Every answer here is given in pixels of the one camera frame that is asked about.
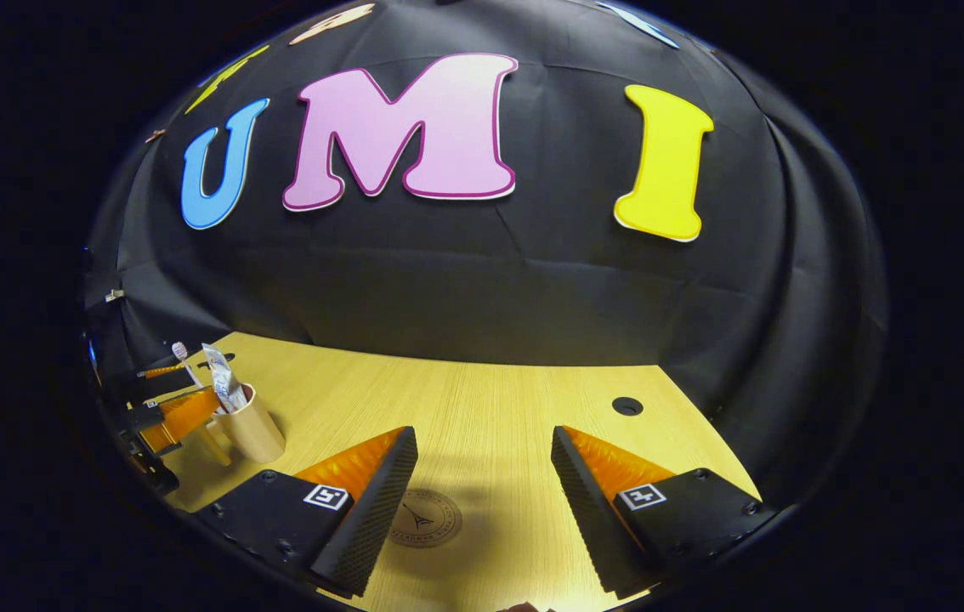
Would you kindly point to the white toothpaste tube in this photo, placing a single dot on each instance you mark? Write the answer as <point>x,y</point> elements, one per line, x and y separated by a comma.
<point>223,378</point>

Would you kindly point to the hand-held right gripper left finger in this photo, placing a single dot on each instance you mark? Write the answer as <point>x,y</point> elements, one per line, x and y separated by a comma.
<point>371,518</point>

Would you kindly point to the white toothbrush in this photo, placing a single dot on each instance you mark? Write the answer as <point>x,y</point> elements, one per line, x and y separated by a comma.
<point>184,361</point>

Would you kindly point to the black backdrop cloth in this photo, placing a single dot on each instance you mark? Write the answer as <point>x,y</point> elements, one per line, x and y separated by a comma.
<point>533,280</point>

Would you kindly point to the copper cloth clip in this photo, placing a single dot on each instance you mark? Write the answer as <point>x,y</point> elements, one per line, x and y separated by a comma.
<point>155,135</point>

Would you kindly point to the round cork coaster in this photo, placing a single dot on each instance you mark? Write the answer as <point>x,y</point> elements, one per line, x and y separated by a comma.
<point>431,518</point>

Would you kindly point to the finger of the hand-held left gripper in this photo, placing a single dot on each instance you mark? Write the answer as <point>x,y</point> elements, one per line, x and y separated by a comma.
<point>163,371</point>
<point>180,416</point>

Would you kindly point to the wooden desktop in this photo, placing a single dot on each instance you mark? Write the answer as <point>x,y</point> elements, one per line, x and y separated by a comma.
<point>490,408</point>

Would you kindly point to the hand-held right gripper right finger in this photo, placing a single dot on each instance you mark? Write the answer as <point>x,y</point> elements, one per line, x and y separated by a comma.
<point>588,518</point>

